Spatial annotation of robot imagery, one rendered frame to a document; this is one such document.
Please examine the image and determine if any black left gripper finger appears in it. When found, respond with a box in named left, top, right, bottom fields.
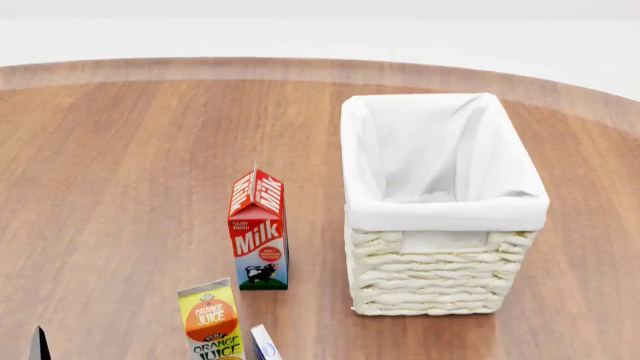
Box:
left=28, top=325, right=53, bottom=360

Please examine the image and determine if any orange juice carton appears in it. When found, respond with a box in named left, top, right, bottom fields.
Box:
left=177, top=276, right=247, bottom=360

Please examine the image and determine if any white woven lined basket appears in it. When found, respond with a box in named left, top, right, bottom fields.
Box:
left=340, top=92, right=551, bottom=317

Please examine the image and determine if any red milk carton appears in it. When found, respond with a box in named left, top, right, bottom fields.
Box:
left=227, top=160, right=290, bottom=291

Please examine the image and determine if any white and blue box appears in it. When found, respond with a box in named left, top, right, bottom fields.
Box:
left=250, top=324, right=283, bottom=360

